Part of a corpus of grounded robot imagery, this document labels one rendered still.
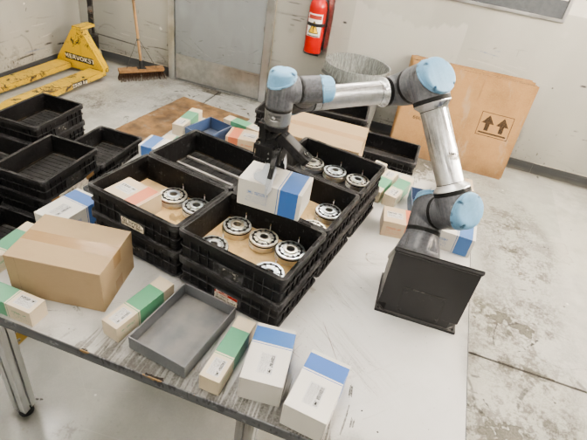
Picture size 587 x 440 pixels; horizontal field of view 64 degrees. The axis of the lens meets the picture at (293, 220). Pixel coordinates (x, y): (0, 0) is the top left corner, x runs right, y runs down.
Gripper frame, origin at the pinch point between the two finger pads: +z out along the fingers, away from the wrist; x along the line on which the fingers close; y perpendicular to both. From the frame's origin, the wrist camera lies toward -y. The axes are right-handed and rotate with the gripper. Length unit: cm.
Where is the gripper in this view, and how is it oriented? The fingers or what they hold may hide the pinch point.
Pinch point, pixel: (275, 185)
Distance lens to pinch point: 144.8
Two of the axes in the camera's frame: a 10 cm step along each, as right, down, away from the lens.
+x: -3.1, 5.2, -7.9
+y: -9.4, -2.9, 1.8
